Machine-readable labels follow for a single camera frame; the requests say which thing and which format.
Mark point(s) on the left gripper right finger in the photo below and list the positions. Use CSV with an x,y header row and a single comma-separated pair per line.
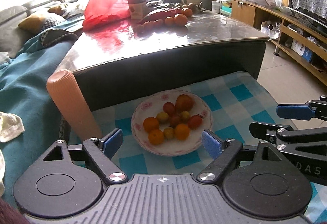
x,y
213,144

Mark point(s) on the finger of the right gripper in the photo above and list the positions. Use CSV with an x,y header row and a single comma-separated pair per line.
x,y
296,111
267,131

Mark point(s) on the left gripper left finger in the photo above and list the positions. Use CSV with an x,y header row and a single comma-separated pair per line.
x,y
110,143

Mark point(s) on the mandarin orange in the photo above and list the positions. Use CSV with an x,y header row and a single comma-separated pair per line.
x,y
150,123
156,137
181,131

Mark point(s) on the brown longan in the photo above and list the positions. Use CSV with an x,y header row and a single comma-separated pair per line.
x,y
162,117
169,133

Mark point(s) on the large red tomato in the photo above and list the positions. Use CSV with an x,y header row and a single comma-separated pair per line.
x,y
184,103

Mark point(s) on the cherry tomato with stem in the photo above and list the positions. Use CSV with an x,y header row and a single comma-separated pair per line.
x,y
195,121

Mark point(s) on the pink ribbed cylinder vase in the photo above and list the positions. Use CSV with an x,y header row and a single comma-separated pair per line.
x,y
67,96

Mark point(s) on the green-brown small fruit on plate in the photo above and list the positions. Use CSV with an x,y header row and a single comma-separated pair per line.
x,y
185,116

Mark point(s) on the cherry tomato middle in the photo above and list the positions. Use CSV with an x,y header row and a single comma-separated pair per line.
x,y
174,120

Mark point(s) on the white floral plate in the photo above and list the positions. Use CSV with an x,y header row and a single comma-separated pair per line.
x,y
173,144

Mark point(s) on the cherry tomato top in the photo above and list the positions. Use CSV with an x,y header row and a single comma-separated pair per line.
x,y
169,108

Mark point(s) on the wooden tv shelf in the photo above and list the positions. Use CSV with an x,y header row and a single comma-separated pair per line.
x,y
254,15

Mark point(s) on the cream white cloth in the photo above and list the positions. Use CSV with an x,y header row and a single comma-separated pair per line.
x,y
11,127

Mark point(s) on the teal blanket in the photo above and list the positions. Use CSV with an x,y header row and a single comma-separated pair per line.
x,y
24,93

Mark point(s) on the dark coffee table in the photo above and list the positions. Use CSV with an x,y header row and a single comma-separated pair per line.
x,y
113,64

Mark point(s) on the orange fruit on table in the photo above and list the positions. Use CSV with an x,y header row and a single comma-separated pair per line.
x,y
180,20

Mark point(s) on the red plastic bag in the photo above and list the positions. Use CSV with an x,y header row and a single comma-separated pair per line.
x,y
101,12

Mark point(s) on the yellow pillow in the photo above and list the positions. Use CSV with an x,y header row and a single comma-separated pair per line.
x,y
38,22

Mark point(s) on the grey sofa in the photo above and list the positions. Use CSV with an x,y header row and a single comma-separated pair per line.
x,y
13,38

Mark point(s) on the paper cup on table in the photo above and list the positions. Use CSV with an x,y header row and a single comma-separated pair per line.
x,y
136,9

